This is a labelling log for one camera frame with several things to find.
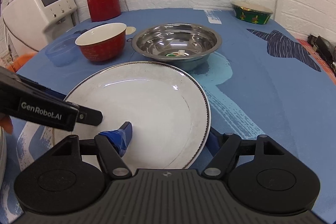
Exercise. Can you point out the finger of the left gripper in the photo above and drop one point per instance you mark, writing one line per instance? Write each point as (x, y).
(89, 116)

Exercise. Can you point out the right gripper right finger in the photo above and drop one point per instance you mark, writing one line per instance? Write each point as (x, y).
(223, 148)

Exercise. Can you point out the orange plastic basin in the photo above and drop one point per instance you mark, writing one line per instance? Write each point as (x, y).
(20, 61)

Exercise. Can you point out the green patterned bowl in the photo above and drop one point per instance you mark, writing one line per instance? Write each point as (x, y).
(251, 13)

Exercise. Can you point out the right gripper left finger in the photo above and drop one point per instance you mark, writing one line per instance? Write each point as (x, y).
(112, 146)

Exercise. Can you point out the red ceramic bowl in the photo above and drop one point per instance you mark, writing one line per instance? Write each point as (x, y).
(103, 42)

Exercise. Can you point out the person's left hand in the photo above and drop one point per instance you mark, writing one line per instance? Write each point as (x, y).
(6, 123)

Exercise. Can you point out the white ceramic plate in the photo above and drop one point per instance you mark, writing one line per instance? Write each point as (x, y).
(169, 112)

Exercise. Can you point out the stainless steel bowl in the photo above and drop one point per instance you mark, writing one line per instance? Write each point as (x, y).
(182, 45)

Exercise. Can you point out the blue translucent plastic bowl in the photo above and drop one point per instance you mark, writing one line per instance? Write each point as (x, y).
(63, 52)

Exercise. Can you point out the white water dispenser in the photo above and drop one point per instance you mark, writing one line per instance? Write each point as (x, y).
(33, 24)

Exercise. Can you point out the black box on side table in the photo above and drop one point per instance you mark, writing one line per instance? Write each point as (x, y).
(324, 48)

